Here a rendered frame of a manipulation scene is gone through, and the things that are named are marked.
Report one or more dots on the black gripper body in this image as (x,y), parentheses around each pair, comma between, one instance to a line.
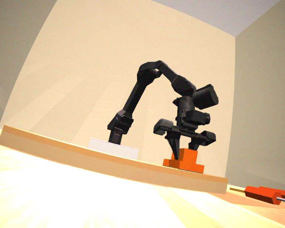
(165,126)

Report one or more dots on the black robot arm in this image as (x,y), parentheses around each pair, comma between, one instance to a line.
(191,97)

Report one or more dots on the tan wooden panel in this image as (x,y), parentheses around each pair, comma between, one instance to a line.
(102,162)

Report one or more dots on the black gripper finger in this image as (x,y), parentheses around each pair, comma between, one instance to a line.
(195,143)
(173,138)

